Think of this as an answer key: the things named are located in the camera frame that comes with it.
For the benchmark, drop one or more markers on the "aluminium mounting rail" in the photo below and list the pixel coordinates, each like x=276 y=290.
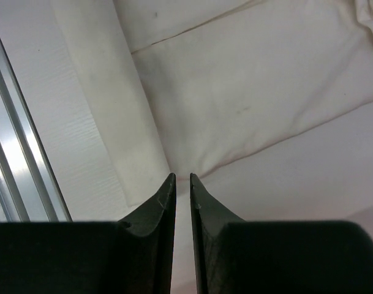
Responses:
x=28 y=187

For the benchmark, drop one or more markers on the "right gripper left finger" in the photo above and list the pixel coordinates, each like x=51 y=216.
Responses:
x=131 y=255

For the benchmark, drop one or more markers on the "white t shirt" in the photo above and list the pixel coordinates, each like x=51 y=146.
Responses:
x=258 y=74

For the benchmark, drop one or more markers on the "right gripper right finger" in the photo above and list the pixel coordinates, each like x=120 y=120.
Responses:
x=233 y=255

